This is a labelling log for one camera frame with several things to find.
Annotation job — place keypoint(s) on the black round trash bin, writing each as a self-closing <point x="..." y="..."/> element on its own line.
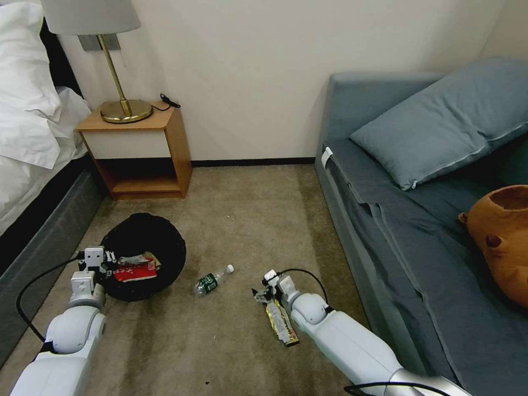
<point x="165" y="247"/>

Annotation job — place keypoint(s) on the white duvet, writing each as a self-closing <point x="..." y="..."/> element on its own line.
<point x="24" y="156"/>

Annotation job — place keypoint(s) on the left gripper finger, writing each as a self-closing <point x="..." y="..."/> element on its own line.
<point x="109" y="257"/>
<point x="81" y="258"/>

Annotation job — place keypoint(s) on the red snack packet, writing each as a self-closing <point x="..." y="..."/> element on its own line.
<point x="136" y="273"/>

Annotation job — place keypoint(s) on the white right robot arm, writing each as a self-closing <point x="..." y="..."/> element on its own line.
<point x="346" y="342"/>

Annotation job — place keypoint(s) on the wooden nightstand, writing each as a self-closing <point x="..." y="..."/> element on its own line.
<point x="136" y="144"/>

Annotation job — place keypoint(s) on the white sofa tag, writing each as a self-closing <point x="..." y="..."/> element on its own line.
<point x="327" y="156"/>

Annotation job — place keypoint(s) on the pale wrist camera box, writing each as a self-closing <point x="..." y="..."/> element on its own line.
<point x="270" y="276"/>
<point x="93" y="256"/>

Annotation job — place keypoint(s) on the grey bed frame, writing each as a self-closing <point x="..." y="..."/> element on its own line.
<point x="45" y="239"/>

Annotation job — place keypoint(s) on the black headboard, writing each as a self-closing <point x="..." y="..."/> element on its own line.
<point x="57" y="62"/>

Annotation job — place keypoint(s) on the brass lamp grey shade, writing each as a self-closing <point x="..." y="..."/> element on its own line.
<point x="123" y="109"/>

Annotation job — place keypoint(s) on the yellow snack wrapper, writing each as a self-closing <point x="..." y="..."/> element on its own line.
<point x="280" y="324"/>

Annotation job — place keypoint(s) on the brown plush toy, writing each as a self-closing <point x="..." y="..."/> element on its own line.
<point x="503" y="243"/>

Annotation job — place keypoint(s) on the grey wall switch plate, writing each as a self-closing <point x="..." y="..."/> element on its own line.
<point x="88" y="42"/>

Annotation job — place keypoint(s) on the blue-grey sofa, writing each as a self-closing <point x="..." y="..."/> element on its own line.
<point x="396" y="255"/>

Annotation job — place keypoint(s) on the dark green cushion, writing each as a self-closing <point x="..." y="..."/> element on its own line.
<point x="515" y="165"/>

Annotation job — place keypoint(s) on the clear bottle green label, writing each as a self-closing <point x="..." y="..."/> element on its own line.
<point x="209" y="281"/>

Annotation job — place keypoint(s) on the white pillow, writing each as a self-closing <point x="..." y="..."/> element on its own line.
<point x="20" y="62"/>

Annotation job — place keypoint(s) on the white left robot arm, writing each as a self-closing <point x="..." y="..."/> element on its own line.
<point x="66" y="342"/>

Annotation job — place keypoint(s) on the silver crumpled wrapper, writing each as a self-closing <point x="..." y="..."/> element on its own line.
<point x="133" y="260"/>

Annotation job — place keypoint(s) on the blue-grey cushion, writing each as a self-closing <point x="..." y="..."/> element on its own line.
<point x="437" y="123"/>

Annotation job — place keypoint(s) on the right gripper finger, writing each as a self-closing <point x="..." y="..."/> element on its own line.
<point x="267" y="286"/>
<point x="257" y="296"/>

